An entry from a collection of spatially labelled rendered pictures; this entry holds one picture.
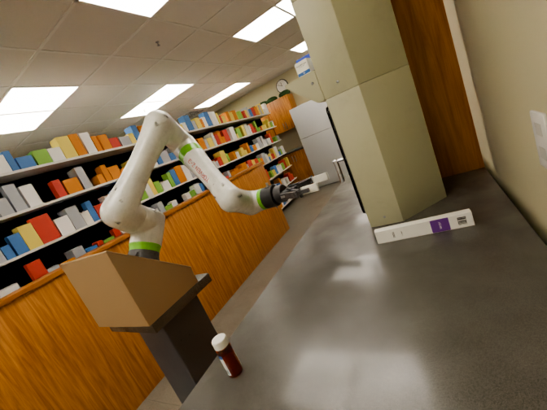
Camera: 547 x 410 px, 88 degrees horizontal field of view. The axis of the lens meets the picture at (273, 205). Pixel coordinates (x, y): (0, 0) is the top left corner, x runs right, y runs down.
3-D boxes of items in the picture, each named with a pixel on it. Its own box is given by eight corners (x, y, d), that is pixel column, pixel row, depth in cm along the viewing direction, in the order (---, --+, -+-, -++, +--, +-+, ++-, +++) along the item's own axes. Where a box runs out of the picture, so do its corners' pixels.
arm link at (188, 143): (159, 139, 134) (177, 121, 134) (176, 154, 145) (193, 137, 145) (176, 160, 125) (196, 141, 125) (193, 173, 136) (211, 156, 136)
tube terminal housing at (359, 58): (443, 181, 115) (385, -20, 100) (451, 212, 88) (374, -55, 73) (380, 196, 128) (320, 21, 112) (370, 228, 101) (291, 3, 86)
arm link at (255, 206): (247, 195, 135) (250, 218, 133) (229, 192, 125) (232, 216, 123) (271, 188, 128) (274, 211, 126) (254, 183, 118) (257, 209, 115)
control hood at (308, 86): (345, 95, 119) (337, 71, 117) (325, 100, 92) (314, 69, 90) (321, 106, 125) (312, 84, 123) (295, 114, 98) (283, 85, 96)
